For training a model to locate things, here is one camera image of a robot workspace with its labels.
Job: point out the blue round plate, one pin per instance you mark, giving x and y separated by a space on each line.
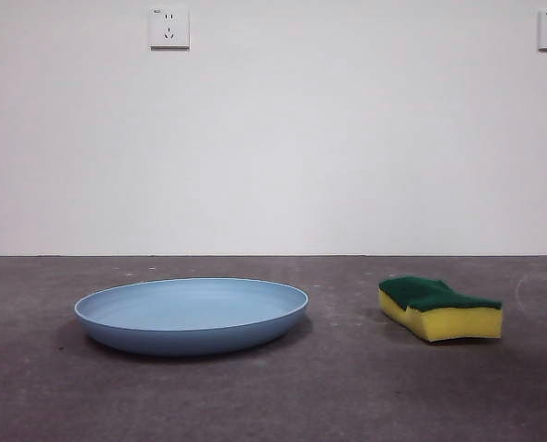
190 317

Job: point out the yellow sponge with green pad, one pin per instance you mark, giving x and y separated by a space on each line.
457 324

